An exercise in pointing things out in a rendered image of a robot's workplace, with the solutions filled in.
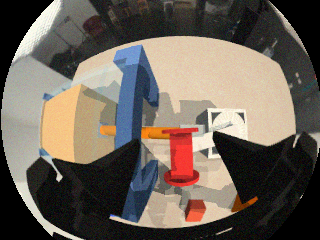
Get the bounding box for clear-panelled rack with blue frame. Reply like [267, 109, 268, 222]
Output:
[37, 47, 131, 172]

